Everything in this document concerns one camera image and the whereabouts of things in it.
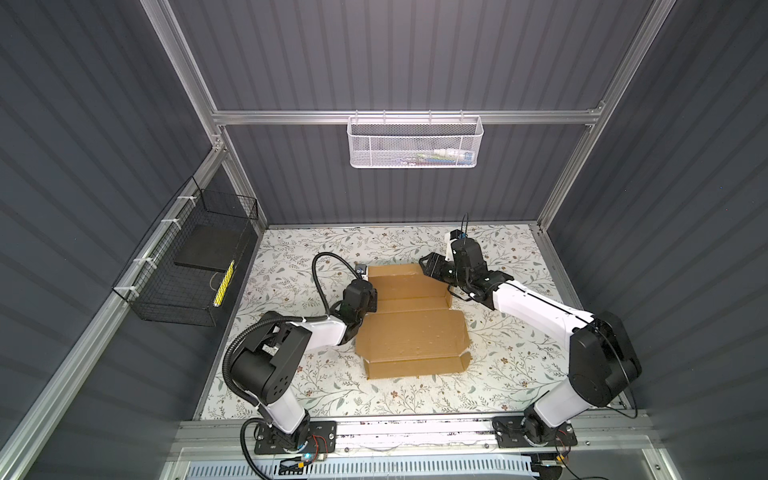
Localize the white wire mesh basket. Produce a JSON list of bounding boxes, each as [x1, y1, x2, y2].
[[346, 114, 485, 169]]

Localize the pens in white basket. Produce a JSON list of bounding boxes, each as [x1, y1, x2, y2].
[[396, 148, 476, 168]]

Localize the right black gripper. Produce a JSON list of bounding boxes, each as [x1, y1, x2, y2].
[[418, 252, 468, 291]]

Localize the black corrugated cable conduit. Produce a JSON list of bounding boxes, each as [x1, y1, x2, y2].
[[221, 251, 361, 480]]

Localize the black foam pad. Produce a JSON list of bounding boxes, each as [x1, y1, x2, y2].
[[173, 225, 247, 273]]

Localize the aluminium mounting rail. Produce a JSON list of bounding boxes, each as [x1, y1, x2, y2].
[[166, 410, 662, 462]]

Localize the brown cardboard box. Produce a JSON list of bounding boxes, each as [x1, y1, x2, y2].
[[354, 264, 472, 380]]

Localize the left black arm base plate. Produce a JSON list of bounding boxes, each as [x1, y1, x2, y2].
[[253, 420, 338, 455]]

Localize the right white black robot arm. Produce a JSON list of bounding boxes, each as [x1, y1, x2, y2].
[[418, 230, 642, 445]]

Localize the yellow marker pen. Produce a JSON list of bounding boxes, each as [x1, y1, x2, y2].
[[213, 261, 235, 308]]

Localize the floral patterned table mat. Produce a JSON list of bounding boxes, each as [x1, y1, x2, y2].
[[229, 225, 568, 417]]

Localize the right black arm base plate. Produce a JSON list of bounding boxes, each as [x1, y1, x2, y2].
[[491, 414, 578, 448]]

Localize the black wire basket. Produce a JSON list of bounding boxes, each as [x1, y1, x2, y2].
[[113, 180, 259, 327]]

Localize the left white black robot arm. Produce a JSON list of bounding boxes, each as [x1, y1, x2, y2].
[[222, 279, 377, 443]]

